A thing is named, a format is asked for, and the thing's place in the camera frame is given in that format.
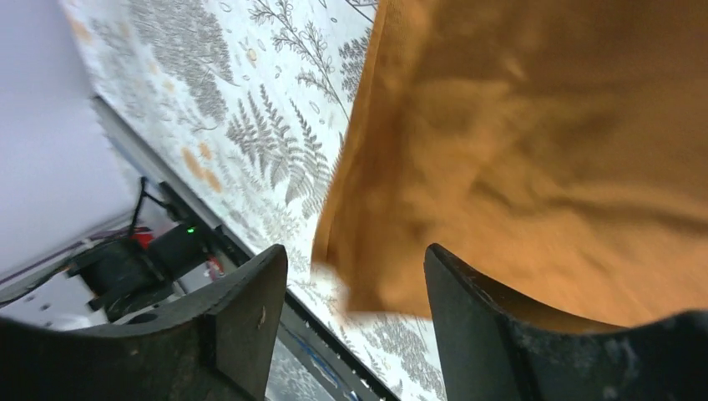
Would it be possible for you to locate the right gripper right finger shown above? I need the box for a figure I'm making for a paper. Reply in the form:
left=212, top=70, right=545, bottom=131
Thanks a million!
left=424, top=244, right=707, bottom=400

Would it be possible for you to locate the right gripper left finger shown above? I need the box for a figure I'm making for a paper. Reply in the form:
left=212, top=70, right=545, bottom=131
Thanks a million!
left=1, top=245, right=288, bottom=401

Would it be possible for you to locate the orange cloth napkin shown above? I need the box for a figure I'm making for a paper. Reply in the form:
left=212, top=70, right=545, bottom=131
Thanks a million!
left=311, top=1, right=707, bottom=327

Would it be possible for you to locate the floral patterned table mat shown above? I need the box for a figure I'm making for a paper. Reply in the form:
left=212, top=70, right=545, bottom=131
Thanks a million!
left=63, top=1, right=446, bottom=400

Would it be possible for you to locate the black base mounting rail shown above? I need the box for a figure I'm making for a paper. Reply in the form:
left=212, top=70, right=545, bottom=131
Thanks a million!
left=67, top=183, right=394, bottom=400

